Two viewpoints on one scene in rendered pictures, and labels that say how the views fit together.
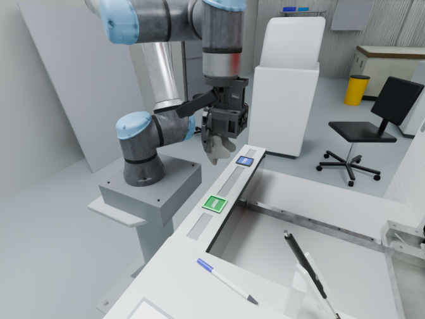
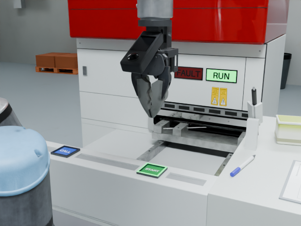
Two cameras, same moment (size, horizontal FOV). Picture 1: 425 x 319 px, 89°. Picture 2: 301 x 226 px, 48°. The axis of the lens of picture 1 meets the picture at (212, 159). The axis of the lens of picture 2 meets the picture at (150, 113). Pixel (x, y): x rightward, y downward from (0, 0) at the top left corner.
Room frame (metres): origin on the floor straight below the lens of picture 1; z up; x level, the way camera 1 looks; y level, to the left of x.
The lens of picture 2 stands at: (0.47, 0.72, 1.32)
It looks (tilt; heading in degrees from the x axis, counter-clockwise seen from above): 16 degrees down; 270
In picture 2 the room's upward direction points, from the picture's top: straight up
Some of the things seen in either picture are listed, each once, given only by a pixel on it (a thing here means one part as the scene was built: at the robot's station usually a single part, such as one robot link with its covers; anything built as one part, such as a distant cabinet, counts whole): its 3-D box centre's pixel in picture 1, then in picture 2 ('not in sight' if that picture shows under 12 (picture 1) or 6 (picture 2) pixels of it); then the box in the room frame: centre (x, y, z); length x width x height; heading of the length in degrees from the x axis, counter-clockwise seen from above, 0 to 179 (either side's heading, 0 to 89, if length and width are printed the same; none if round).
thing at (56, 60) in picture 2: not in sight; (63, 63); (2.58, -7.49, 0.20); 1.20 x 0.82 x 0.40; 154
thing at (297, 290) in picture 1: (308, 292); (253, 123); (0.19, -0.15, 1.03); 0.06 x 0.04 x 0.13; 64
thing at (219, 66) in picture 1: (222, 64); (153, 10); (0.46, -0.02, 1.33); 0.08 x 0.08 x 0.05
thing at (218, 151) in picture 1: (219, 152); (161, 96); (0.44, -0.02, 1.14); 0.06 x 0.03 x 0.09; 64
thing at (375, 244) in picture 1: (322, 227); (143, 159); (0.49, -0.36, 0.84); 0.50 x 0.02 x 0.03; 64
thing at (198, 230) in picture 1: (230, 197); (108, 186); (0.58, -0.06, 0.89); 0.55 x 0.09 x 0.14; 154
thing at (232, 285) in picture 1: (225, 280); (243, 164); (0.24, -0.03, 0.97); 0.14 x 0.01 x 0.01; 52
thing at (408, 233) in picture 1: (403, 231); (161, 126); (0.42, -0.54, 0.89); 0.08 x 0.03 x 0.03; 64
